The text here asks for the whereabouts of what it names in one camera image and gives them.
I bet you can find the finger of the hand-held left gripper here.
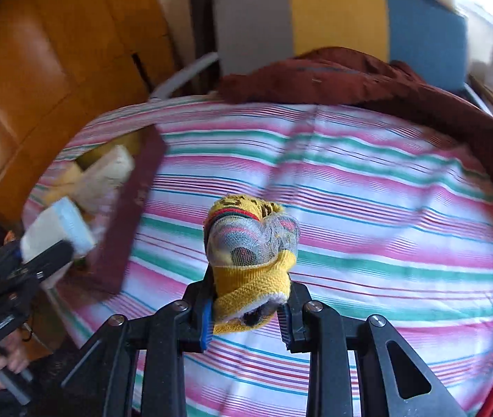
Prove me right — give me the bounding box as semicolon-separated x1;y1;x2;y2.
22;240;75;288

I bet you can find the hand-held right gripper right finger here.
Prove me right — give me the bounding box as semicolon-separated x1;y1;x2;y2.
278;284;468;417

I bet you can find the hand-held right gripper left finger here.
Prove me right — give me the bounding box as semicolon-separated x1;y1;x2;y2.
61;280;215;417

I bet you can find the yellow patterned sock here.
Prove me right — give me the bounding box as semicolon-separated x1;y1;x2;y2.
203;193;302;336

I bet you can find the yellow sponge block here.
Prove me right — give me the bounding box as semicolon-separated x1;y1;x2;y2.
42;164;87;206

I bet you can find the maroon box with gold lining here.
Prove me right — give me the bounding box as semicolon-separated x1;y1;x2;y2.
40;124;167;296

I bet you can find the white carton box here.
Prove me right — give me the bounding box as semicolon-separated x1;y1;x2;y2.
73;145;137;214

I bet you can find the striped bed sheet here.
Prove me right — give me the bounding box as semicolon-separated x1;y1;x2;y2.
23;96;493;417

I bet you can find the wooden wardrobe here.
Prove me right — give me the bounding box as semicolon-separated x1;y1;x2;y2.
0;0;177;223

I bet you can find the maroon jacket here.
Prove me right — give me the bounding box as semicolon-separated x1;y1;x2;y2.
217;47;493;211

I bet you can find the grey yellow blue headboard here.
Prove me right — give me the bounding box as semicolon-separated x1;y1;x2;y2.
212;0;468;93

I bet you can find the grey bed rail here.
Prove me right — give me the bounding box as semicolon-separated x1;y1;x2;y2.
148;52;220;101

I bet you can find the black post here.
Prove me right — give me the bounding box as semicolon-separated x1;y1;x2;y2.
188;0;222;95

